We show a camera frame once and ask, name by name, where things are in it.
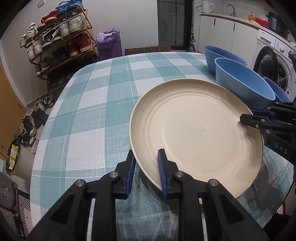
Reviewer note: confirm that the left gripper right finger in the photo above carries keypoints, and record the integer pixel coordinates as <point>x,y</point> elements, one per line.
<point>206,209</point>

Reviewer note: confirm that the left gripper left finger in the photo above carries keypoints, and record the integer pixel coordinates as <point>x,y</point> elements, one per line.
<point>68,218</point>

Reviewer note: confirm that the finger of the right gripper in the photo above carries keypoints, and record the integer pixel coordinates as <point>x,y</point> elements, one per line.
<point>257,121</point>
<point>265,113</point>

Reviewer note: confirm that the large light blue bowl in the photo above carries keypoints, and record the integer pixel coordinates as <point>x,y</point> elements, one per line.
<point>250,87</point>

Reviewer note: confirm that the cream plate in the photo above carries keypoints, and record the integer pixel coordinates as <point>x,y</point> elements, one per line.
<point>198,125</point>

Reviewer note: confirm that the white lower kitchen cabinets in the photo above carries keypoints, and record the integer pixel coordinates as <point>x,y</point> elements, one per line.
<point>238,38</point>

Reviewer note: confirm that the white washing machine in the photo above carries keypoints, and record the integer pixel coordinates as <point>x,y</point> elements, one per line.
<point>271,60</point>

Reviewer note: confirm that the teal checked tablecloth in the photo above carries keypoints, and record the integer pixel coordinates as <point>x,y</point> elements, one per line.
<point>86,135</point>

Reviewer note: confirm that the black pressure cooker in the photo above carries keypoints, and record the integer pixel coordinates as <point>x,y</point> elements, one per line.
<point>276,25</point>

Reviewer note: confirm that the white trash bin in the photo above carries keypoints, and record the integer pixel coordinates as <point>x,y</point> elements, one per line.
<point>13,154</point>

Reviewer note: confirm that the yellow wooden door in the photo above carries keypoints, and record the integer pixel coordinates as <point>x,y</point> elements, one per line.
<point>11,113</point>

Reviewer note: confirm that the white electric kettle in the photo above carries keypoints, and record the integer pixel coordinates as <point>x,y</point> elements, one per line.
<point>207,7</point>

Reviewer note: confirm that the black glass door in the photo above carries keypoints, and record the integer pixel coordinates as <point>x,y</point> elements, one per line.
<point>175,23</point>

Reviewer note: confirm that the patterned cardboard box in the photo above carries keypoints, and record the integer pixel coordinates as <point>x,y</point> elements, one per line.
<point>151,49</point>

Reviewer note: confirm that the purple plastic bag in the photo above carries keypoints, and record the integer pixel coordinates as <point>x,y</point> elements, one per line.
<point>109,44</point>

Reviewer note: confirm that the wooden shoe rack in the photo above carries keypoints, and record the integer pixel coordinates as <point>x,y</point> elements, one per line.
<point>61,44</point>

